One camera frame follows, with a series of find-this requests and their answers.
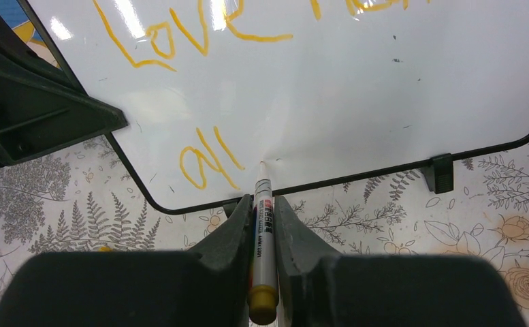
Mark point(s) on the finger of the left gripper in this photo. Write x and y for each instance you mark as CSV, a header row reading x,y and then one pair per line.
x,y
41,111

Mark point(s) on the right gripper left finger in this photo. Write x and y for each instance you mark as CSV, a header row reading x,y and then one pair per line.
x,y
205,285

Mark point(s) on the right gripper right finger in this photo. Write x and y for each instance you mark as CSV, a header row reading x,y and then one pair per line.
x,y
319,286

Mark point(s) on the white marker pen yellow end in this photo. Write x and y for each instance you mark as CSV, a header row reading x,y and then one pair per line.
x,y
263,297

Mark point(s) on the small black-framed whiteboard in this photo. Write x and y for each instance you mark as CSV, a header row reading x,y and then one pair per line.
x,y
321,92

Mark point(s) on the blue cartoon print cloth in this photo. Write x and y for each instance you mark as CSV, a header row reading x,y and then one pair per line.
x,y
19,22

